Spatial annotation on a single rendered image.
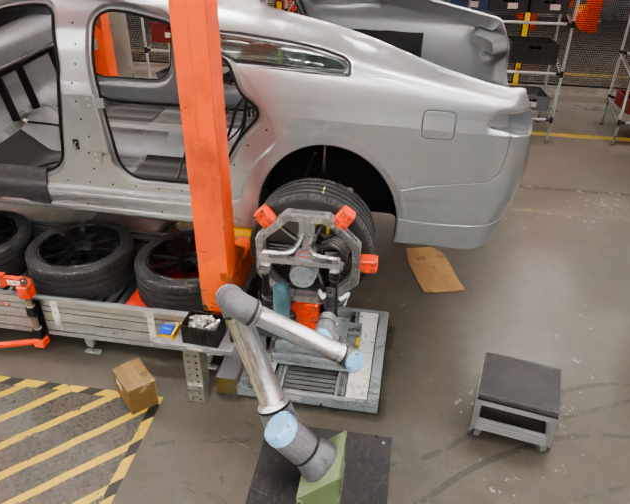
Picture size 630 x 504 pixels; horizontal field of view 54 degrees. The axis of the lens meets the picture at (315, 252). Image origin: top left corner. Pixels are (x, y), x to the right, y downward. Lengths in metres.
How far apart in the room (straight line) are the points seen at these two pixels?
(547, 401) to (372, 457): 0.95
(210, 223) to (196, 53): 0.83
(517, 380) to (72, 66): 2.89
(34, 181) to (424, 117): 2.36
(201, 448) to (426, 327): 1.65
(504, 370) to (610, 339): 1.16
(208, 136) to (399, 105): 0.98
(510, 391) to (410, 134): 1.40
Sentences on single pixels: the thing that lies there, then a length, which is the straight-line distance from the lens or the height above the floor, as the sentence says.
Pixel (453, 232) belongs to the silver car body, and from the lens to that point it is 3.55.
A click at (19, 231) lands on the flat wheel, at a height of 0.50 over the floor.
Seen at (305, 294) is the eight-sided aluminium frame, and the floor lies 0.59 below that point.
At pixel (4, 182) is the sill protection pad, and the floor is 0.90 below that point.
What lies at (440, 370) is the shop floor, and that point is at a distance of 3.90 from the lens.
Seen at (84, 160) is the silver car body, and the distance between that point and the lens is 3.93.
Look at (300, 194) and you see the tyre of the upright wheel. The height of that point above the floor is 1.18.
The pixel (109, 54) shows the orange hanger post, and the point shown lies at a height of 1.03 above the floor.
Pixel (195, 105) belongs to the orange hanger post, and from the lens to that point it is 2.87.
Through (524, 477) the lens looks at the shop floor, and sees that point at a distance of 3.49.
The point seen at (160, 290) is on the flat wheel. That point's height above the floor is 0.47.
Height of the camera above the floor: 2.65
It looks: 33 degrees down
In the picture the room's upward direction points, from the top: 1 degrees clockwise
